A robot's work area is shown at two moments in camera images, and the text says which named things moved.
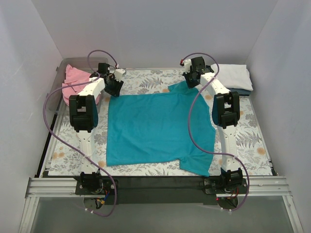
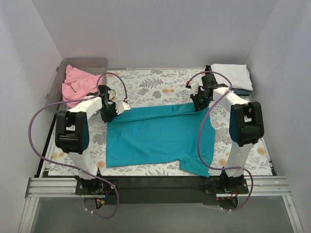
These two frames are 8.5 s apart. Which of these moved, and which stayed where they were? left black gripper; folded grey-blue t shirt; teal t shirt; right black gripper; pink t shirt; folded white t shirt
Moved: left black gripper; right black gripper
Stayed: pink t shirt; folded white t shirt; teal t shirt; folded grey-blue t shirt
